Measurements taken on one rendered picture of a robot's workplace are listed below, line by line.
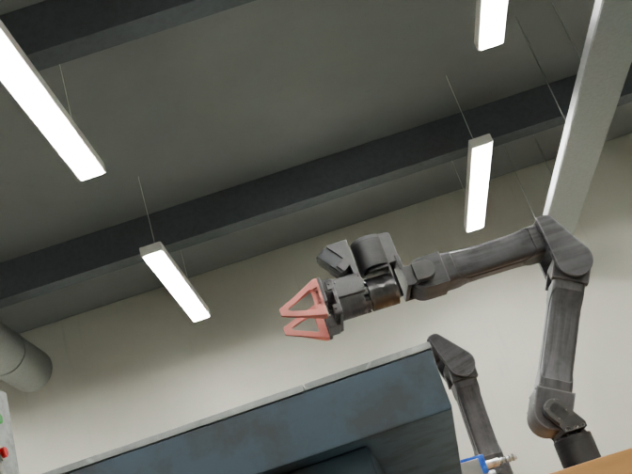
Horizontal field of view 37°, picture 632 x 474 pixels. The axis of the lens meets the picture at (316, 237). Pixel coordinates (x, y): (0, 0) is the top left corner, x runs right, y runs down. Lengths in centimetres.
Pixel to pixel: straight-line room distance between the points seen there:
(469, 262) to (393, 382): 113
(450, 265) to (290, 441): 113
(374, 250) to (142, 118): 502
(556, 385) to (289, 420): 110
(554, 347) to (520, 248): 18
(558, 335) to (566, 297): 7
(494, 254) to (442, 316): 700
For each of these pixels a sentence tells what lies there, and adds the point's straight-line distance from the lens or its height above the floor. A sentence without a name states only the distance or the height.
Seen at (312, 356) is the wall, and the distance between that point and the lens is 860.
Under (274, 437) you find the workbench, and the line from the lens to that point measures 51.
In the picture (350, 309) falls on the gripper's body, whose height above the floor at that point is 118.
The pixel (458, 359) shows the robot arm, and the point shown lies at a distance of 218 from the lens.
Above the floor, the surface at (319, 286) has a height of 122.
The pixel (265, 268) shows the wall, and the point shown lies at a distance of 894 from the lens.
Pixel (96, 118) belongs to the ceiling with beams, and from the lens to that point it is 647.
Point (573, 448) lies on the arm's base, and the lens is 156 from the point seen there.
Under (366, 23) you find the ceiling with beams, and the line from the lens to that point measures 636.
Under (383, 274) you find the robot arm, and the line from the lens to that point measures 162.
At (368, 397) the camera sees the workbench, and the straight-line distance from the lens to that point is 50.
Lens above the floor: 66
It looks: 24 degrees up
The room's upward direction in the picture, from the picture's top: 18 degrees counter-clockwise
